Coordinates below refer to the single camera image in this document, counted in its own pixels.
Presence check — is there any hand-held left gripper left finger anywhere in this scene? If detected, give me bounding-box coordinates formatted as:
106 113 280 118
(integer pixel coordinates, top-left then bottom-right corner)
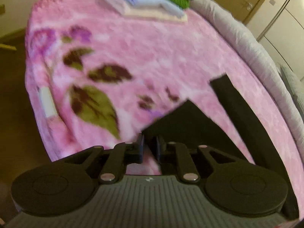
64 133 144 184

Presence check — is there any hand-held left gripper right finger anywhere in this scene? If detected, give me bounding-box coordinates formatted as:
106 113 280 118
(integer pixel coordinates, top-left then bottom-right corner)
155 135 240 183

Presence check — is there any black garment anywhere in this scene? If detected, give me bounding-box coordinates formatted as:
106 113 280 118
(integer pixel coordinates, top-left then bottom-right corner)
141 74 300 220

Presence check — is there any stack of folded clothes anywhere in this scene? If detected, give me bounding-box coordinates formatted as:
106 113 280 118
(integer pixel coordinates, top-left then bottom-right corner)
104 0 185 17

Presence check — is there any pink floral blanket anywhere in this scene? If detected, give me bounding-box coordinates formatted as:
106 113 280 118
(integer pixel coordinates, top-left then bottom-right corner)
24 0 304 209

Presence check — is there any cream folded cloth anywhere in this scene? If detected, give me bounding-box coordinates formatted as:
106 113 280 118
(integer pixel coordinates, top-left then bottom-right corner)
123 8 188 23

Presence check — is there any grey ribbed quilt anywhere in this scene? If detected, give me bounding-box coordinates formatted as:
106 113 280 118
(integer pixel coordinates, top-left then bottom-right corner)
190 0 304 148

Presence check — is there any grey pillow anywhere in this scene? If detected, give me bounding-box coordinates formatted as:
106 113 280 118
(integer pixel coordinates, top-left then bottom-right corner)
280 64 304 116

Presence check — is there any white wardrobe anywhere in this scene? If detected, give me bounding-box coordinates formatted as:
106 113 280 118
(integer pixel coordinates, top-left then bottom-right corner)
247 0 304 79

